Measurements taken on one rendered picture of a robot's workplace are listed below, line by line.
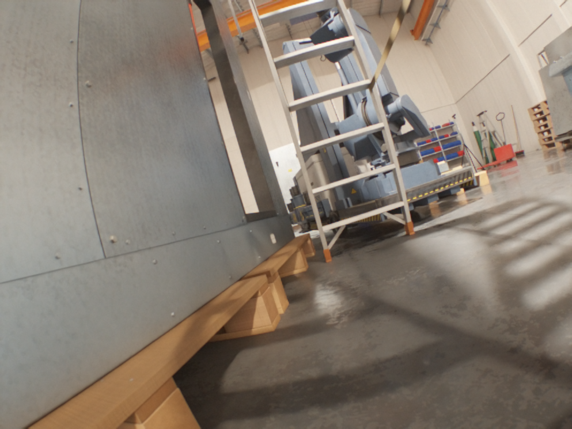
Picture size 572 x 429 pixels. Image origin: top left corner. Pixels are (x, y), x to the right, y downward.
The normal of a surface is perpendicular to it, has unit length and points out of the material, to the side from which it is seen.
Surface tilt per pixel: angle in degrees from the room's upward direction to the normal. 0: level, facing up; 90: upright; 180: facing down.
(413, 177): 90
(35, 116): 90
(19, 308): 90
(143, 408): 90
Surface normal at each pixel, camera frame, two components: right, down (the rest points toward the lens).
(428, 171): 0.13, -0.06
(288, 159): -0.19, 0.04
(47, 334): 0.93, -0.30
